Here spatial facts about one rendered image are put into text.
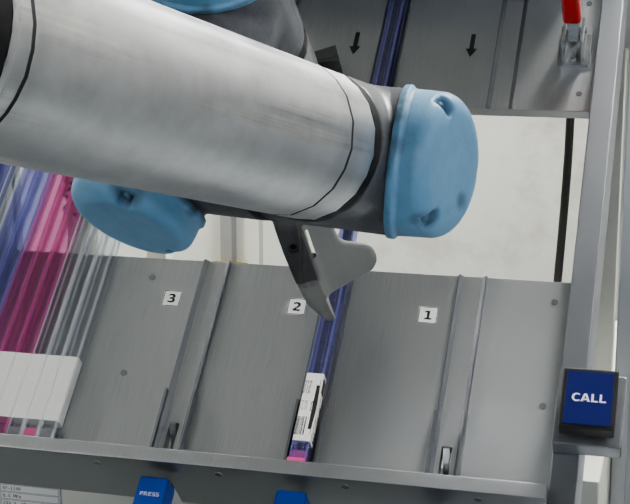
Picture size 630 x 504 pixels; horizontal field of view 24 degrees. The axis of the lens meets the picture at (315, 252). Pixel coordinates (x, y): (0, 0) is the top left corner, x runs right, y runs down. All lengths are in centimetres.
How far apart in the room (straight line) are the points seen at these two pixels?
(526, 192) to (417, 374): 358
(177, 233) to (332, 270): 27
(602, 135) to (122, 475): 49
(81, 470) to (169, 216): 45
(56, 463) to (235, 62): 64
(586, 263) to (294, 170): 58
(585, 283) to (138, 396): 37
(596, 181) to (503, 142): 348
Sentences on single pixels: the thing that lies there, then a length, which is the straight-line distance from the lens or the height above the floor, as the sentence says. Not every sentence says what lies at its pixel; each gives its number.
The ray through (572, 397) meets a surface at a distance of 108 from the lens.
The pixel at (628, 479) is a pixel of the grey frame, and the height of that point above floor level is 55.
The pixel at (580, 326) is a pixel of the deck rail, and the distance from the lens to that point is 115.
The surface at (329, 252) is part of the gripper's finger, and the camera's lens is 103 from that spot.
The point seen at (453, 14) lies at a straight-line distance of 139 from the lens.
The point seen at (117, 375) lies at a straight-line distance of 121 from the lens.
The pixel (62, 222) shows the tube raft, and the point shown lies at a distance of 131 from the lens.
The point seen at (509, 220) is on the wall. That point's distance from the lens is 474.
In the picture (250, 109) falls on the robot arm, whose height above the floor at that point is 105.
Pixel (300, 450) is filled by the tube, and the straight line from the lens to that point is 112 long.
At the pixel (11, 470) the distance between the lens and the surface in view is 123.
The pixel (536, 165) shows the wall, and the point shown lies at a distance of 470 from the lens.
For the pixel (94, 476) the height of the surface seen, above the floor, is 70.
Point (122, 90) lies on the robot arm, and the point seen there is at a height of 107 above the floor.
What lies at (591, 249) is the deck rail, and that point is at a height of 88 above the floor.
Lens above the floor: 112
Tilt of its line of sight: 12 degrees down
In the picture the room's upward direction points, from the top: straight up
